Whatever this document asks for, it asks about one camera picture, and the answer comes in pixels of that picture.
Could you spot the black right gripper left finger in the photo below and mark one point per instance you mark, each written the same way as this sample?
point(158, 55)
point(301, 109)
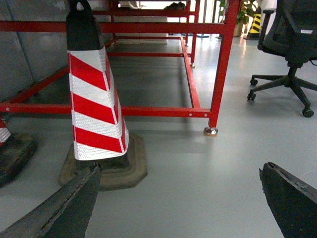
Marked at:
point(65, 214)

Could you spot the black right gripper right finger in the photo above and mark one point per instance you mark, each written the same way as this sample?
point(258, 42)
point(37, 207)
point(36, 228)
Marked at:
point(292, 202)

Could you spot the red white traffic cone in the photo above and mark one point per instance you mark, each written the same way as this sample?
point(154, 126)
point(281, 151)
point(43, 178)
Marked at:
point(100, 134)

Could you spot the black office chair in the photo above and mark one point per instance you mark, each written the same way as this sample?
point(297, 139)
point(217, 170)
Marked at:
point(289, 31)

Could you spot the yellow black striped cone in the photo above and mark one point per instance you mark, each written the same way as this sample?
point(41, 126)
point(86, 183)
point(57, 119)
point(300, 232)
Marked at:
point(254, 31)

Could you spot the potted green plant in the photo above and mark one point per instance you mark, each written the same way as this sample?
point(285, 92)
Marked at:
point(247, 10)

